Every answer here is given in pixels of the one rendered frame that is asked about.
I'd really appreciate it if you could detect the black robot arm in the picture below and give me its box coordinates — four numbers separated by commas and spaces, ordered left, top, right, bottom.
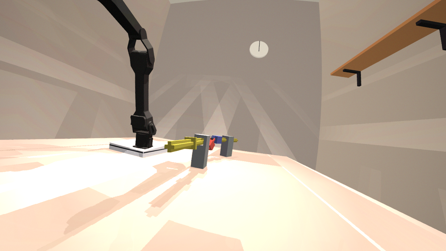
98, 0, 156, 149

